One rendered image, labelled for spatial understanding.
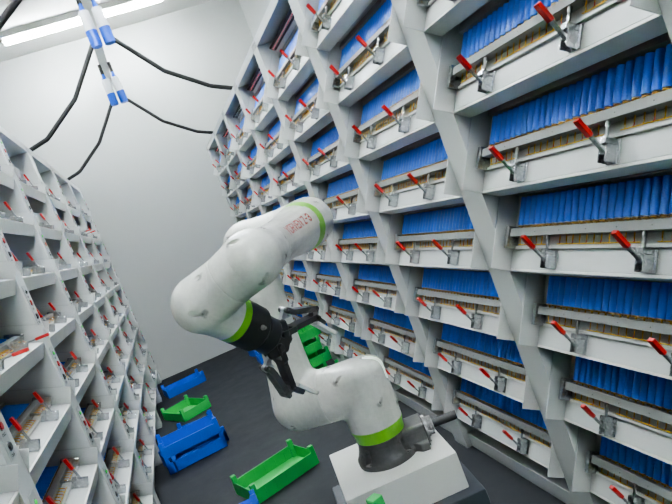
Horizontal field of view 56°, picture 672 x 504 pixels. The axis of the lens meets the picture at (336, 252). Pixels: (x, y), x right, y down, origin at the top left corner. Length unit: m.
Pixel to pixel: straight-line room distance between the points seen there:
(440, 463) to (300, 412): 0.34
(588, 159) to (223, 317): 0.69
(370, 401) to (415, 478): 0.19
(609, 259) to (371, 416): 0.63
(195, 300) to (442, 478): 0.71
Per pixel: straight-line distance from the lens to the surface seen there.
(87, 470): 2.03
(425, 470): 1.49
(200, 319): 1.12
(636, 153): 1.08
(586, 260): 1.28
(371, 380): 1.46
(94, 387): 2.74
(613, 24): 1.05
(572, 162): 1.20
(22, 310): 2.02
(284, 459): 2.81
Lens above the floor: 1.02
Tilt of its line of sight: 6 degrees down
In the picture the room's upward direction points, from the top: 21 degrees counter-clockwise
